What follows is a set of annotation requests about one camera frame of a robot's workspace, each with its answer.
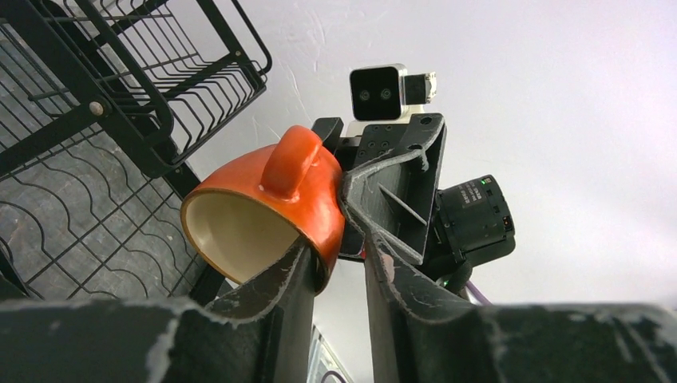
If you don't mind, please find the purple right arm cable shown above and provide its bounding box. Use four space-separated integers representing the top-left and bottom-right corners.
465 280 493 306

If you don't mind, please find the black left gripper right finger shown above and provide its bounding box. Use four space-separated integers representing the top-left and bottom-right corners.
365 235 676 382

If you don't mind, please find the small orange cup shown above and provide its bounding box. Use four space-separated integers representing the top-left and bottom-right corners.
180 125 345 294

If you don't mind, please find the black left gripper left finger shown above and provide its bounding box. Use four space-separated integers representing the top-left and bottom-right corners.
1 239 315 382

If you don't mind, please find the black wire dish rack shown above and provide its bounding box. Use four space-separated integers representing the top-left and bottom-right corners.
1 1 272 304

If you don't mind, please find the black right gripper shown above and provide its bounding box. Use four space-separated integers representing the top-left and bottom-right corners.
311 113 516 281

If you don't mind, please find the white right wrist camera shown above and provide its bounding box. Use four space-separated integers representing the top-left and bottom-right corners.
349 63 437 122

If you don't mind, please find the checkerboard calibration board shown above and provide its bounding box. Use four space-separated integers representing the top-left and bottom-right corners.
307 326 353 383

